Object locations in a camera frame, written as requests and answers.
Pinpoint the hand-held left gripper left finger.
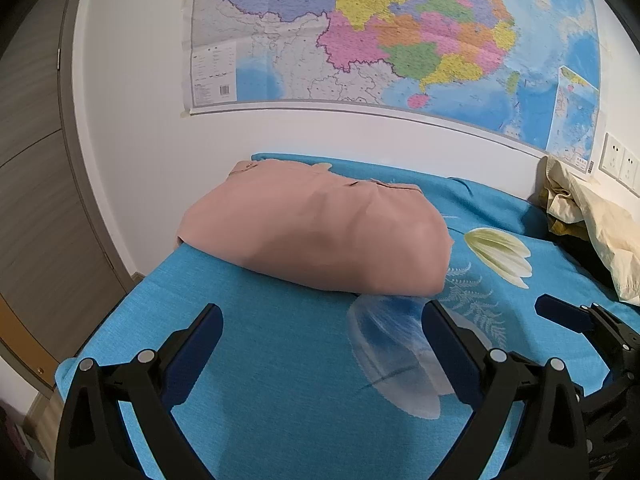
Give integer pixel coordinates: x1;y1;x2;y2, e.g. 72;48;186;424
56;302;224;480

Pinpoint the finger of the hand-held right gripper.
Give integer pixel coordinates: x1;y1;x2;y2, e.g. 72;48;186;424
535;294;609;334

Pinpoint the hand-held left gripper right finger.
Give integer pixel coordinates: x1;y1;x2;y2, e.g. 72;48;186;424
421;300;586;480

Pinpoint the pink jacket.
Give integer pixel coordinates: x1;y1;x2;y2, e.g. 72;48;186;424
173;159;455;297

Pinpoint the blue floral bed sheet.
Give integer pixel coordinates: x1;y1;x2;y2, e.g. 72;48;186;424
54;152;640;480

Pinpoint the mustard yellow cloth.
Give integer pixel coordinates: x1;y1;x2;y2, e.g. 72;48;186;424
547;212;594;242

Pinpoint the cream yellow cloth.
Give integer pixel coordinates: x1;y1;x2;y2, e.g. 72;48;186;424
545;156;640;306

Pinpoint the grey wardrobe door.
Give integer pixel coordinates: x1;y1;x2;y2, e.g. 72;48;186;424
0;0;134;394

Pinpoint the white wall socket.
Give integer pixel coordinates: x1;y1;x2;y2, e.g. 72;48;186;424
599;132;627;177
619;147;640;187

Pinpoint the colourful wall map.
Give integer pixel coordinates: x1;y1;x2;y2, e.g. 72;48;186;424
189;0;601;173

